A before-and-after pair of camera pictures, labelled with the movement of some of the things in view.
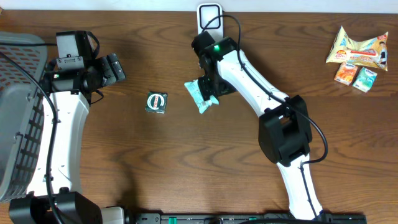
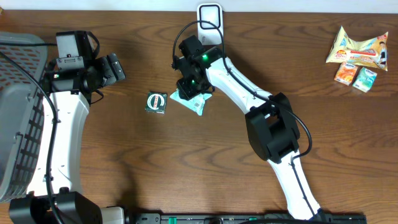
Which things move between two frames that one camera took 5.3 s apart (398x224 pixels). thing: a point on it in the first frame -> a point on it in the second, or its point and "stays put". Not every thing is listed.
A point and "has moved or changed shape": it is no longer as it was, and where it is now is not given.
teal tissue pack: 364,79 stays put
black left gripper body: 103,74 stays put
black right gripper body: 212,85 -> 189,87
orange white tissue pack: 346,73 stays put
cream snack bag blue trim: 371,51 stays put
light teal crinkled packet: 194,89 has moved or changed shape
